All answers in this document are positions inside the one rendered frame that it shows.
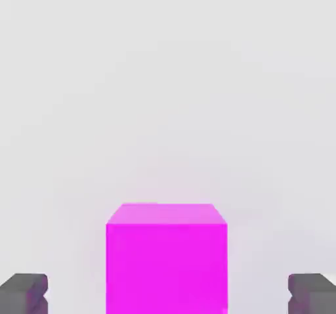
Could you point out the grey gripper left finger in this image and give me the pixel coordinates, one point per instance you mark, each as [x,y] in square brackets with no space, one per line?
[18,295]

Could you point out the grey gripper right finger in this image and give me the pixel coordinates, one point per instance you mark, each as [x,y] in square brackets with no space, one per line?
[315,295]

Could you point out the small magenta cube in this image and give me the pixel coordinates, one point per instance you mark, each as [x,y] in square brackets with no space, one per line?
[166,264]

